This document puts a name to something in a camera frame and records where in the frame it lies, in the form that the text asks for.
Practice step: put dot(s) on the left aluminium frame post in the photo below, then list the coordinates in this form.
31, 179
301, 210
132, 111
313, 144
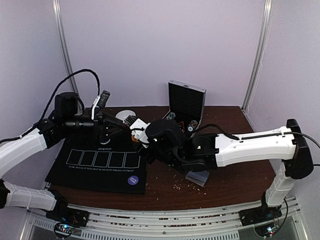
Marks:
61, 35

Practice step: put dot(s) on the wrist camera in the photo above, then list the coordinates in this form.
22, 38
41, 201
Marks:
99, 103
138, 129

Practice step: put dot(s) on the left chip row in case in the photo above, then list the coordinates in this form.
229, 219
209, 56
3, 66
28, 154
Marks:
170, 116

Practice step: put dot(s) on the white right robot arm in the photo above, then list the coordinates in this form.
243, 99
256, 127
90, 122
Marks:
285, 143

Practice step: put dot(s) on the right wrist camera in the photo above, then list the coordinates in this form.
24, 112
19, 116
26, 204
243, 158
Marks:
138, 129

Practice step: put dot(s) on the right chip row in case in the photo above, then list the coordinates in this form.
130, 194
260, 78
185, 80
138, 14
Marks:
192, 126

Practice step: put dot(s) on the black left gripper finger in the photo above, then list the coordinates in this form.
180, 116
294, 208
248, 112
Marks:
111, 133
110, 121

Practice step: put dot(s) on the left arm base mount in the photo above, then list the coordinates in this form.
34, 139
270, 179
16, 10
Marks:
71, 216

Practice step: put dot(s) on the aluminium frame post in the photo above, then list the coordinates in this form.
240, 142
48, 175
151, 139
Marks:
261, 47
61, 35

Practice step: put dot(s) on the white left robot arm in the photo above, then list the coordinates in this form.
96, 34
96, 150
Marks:
42, 136

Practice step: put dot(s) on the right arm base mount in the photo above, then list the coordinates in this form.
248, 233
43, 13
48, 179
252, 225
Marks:
259, 215

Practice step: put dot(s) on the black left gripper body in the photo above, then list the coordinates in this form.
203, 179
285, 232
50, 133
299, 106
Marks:
71, 124

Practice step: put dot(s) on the boxed deck of cards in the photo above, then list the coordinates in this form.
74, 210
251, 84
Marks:
200, 178

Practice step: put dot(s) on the right aluminium frame post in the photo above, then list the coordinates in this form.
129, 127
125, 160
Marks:
261, 47

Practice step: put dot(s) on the chip row in case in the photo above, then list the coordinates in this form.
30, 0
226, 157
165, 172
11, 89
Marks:
192, 126
170, 116

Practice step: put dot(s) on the clear acrylic dealer button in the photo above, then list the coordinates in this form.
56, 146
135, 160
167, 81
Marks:
104, 142

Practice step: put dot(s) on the aluminium poker chip case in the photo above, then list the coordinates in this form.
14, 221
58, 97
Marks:
187, 102

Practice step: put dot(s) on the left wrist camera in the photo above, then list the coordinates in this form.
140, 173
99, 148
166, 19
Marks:
99, 103

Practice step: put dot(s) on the blue small blind button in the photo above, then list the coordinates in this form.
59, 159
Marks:
133, 180

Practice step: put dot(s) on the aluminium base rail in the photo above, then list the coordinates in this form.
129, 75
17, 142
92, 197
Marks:
217, 223

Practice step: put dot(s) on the orange bowl white inside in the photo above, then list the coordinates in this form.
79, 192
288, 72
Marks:
123, 114

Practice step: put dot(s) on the black poker table mat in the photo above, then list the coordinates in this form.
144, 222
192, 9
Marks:
83, 163

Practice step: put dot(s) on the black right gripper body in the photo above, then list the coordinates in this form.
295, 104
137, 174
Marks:
144, 149

